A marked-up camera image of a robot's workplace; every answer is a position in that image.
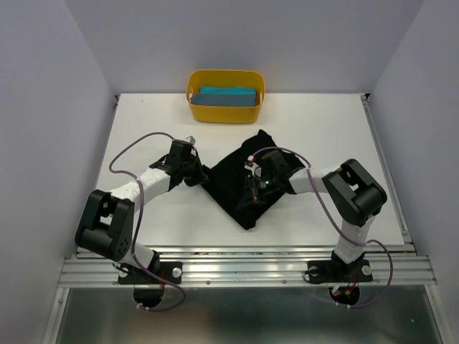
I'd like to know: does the yellow plastic basket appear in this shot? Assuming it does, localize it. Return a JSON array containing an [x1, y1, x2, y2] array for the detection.
[[186, 70, 265, 124]]

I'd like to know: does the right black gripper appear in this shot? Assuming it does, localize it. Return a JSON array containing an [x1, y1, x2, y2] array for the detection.
[[236, 173, 278, 211]]

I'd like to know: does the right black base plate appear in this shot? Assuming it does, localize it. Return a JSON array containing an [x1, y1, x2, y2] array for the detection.
[[303, 259, 373, 285]]

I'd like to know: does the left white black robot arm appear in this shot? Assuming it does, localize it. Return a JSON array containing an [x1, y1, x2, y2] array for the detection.
[[75, 136, 207, 282]]

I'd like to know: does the black t shirt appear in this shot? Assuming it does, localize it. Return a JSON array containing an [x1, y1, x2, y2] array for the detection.
[[203, 130, 285, 230]]

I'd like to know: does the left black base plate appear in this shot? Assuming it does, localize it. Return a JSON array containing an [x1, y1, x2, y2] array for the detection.
[[113, 261, 183, 285]]

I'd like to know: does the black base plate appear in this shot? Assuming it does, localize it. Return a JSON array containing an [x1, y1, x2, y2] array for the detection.
[[113, 261, 183, 285], [303, 259, 373, 285]]

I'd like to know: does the aluminium front rail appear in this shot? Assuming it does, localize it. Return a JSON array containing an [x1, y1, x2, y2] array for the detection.
[[58, 244, 437, 288]]

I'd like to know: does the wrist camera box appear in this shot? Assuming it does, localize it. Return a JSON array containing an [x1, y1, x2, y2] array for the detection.
[[185, 135, 196, 145], [245, 156, 262, 178]]

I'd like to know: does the grey blue folded t shirt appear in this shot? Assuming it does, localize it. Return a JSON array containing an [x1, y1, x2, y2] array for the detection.
[[191, 92, 257, 107]]

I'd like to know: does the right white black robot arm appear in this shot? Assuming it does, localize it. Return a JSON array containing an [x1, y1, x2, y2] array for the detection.
[[237, 147, 388, 284]]

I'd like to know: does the right aluminium side rail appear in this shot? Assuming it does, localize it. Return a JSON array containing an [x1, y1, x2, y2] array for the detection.
[[359, 93, 417, 255]]

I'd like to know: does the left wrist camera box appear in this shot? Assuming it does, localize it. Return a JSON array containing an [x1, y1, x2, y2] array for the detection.
[[185, 135, 196, 145]]

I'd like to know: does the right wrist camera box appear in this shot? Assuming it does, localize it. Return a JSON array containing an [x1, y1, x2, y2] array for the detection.
[[245, 156, 262, 178]]

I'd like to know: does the teal folded t shirt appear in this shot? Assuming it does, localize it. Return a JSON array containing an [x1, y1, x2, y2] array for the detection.
[[199, 85, 257, 97]]

